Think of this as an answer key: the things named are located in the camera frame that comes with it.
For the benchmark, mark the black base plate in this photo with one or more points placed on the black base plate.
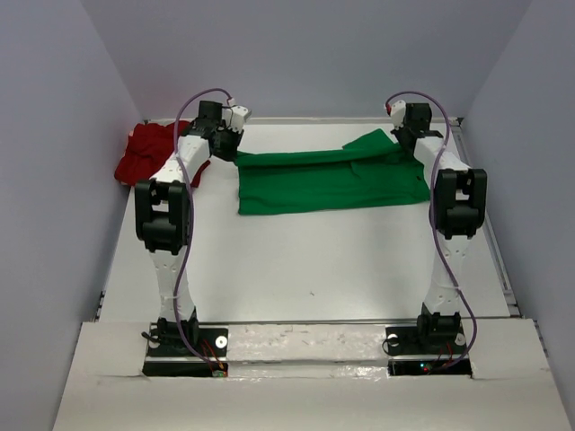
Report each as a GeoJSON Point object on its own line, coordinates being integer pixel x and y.
{"type": "Point", "coordinates": [409, 354]}
{"type": "Point", "coordinates": [171, 358]}

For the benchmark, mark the white front cover board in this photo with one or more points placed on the white front cover board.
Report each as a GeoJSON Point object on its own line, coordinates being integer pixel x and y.
{"type": "Point", "coordinates": [311, 377]}

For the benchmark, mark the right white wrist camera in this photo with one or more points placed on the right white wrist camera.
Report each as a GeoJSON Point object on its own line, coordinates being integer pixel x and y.
{"type": "Point", "coordinates": [397, 111]}

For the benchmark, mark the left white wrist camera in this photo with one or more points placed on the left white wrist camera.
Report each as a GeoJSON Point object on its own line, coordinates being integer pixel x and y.
{"type": "Point", "coordinates": [235, 117]}

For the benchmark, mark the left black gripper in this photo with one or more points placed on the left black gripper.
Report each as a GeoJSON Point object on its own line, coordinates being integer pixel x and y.
{"type": "Point", "coordinates": [231, 153]}

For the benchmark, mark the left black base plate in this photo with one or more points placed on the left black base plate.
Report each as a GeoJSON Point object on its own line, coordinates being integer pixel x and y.
{"type": "Point", "coordinates": [171, 358]}

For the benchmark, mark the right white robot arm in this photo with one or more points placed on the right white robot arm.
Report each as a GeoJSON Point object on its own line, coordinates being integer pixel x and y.
{"type": "Point", "coordinates": [456, 213]}

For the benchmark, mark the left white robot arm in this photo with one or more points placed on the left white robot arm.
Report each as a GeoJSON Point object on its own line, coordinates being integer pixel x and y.
{"type": "Point", "coordinates": [164, 213]}

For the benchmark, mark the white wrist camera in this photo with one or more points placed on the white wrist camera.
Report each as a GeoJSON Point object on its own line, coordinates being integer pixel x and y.
{"type": "Point", "coordinates": [397, 111]}
{"type": "Point", "coordinates": [235, 117]}

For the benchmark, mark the green t-shirt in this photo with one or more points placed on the green t-shirt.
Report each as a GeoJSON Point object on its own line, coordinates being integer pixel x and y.
{"type": "Point", "coordinates": [370, 171]}

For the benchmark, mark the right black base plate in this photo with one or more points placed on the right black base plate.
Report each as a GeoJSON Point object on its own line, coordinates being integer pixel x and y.
{"type": "Point", "coordinates": [409, 354]}

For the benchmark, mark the red t-shirt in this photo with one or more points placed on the red t-shirt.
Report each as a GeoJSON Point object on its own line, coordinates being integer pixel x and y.
{"type": "Point", "coordinates": [148, 148]}

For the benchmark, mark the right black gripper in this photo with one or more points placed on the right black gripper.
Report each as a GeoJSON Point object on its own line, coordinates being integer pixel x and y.
{"type": "Point", "coordinates": [400, 133]}

